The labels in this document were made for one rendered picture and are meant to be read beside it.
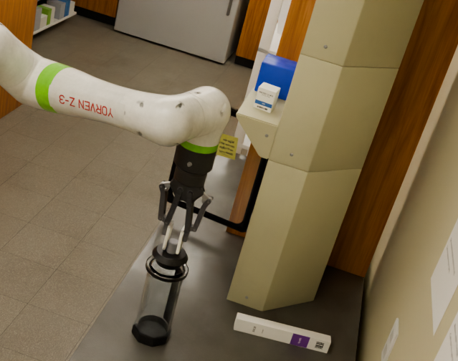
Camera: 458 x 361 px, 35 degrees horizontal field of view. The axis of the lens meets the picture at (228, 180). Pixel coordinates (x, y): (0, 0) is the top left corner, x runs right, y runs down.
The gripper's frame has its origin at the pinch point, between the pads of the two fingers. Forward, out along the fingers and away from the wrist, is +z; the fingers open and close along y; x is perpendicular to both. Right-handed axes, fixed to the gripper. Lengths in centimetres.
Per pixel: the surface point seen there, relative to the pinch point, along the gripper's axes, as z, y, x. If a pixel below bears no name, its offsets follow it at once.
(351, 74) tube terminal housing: -44, -29, -28
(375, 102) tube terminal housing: -37, -37, -37
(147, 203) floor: 125, 58, -223
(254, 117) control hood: -26.2, -8.3, -26.5
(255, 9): 67, 64, -527
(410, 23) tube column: -58, -39, -38
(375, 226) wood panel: 11, -53, -62
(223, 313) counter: 30.7, -15.9, -18.6
